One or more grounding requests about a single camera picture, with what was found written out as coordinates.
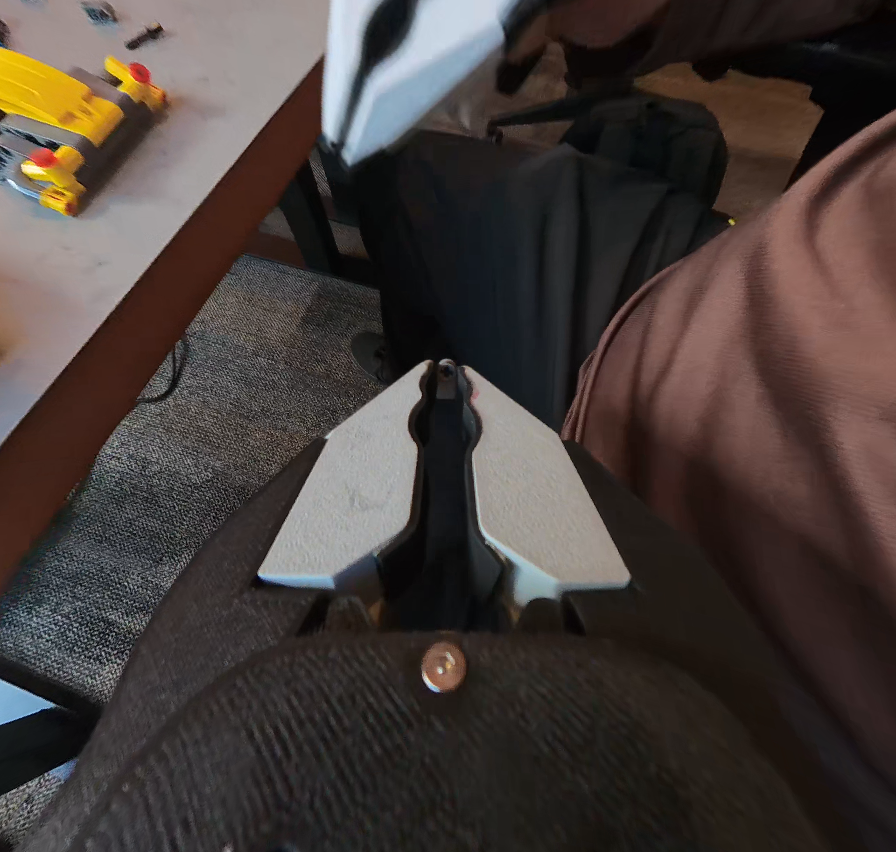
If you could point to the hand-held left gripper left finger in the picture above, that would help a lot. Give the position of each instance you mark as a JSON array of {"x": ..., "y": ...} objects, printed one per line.
[{"x": 350, "y": 502}]

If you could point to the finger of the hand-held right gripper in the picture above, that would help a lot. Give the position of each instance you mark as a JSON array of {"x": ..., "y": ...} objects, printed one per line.
[
  {"x": 448, "y": 47},
  {"x": 346, "y": 26}
]

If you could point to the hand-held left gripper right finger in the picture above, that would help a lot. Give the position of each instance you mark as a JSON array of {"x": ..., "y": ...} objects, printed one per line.
[{"x": 546, "y": 509}]

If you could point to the grey connector with black pins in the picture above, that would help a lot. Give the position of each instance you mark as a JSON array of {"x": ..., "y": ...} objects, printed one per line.
[{"x": 446, "y": 370}]

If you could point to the person's black shoe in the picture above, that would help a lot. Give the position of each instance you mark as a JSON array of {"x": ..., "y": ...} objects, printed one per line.
[{"x": 371, "y": 355}]

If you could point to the black backpack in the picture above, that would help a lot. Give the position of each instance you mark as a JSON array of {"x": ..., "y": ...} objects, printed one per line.
[{"x": 651, "y": 138}]

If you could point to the single black pin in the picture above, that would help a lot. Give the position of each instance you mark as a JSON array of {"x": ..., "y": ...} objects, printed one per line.
[{"x": 143, "y": 35}]

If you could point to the black office chair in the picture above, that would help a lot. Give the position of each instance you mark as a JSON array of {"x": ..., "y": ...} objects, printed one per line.
[{"x": 770, "y": 61}]

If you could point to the person's brown shirt torso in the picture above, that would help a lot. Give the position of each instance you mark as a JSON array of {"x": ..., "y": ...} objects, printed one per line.
[{"x": 756, "y": 411}]

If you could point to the person's black trousers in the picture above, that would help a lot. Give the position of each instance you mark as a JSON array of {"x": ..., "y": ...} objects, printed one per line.
[{"x": 525, "y": 271}]

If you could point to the grey axle connector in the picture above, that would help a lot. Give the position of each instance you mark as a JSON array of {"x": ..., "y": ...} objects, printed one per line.
[{"x": 98, "y": 11}]

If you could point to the yellow grey toy hood assembly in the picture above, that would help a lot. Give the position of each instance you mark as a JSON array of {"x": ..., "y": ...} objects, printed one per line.
[{"x": 49, "y": 103}]

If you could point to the black metal table foot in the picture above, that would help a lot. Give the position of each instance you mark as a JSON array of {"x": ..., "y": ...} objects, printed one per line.
[{"x": 42, "y": 733}]

